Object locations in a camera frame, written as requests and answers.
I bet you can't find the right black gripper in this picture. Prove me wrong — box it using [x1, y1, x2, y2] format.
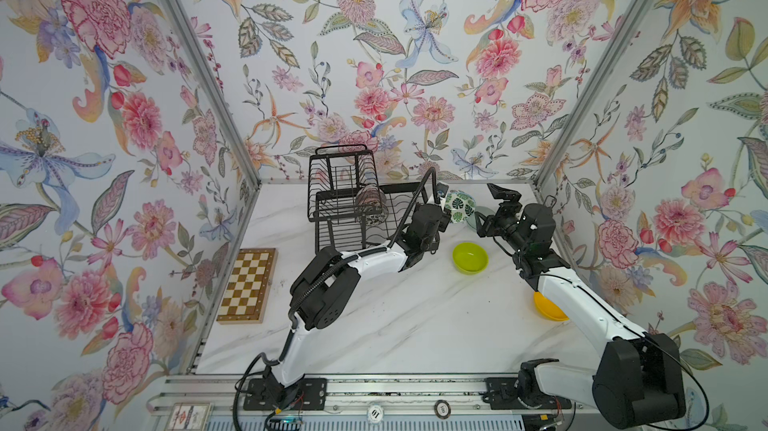
[477, 184, 529, 260]

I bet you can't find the green leaf pattern bowl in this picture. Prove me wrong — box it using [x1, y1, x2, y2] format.
[444, 190, 476, 223]

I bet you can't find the lime green bowl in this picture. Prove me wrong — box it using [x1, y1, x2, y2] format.
[452, 242, 489, 275]

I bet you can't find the pink striped bowl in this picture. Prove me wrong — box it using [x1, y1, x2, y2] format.
[354, 184, 385, 212]

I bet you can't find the black wire dish rack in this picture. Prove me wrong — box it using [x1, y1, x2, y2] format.
[307, 144, 448, 251]

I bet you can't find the black white patterned bowl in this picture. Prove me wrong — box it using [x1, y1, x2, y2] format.
[360, 202, 389, 227]

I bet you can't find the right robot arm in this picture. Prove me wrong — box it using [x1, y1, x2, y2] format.
[475, 201, 687, 429]

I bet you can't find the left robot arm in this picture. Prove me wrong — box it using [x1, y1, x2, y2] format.
[263, 203, 450, 389]

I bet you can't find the pale celadon bowl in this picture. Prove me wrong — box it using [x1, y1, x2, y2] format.
[475, 206, 496, 217]

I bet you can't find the yellow bowl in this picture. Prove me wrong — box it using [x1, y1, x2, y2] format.
[533, 292, 569, 322]

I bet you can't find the white round knob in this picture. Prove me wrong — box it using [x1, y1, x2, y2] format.
[367, 404, 384, 424]

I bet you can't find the wooden chessboard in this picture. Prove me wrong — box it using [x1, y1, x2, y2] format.
[216, 248, 278, 325]

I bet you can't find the green connector block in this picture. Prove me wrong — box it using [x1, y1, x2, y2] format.
[604, 407, 639, 430]

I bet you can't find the red white label sticker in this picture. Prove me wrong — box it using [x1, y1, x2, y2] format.
[164, 403, 214, 431]

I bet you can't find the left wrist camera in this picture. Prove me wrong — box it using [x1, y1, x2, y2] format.
[437, 182, 449, 202]

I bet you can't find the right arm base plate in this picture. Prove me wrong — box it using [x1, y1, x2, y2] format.
[481, 377, 541, 411]

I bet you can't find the black ring marker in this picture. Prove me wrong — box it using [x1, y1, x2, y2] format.
[433, 400, 452, 420]

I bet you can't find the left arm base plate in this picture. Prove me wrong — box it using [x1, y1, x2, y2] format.
[242, 377, 328, 411]

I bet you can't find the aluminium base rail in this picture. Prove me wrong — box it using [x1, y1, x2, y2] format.
[148, 374, 611, 430]

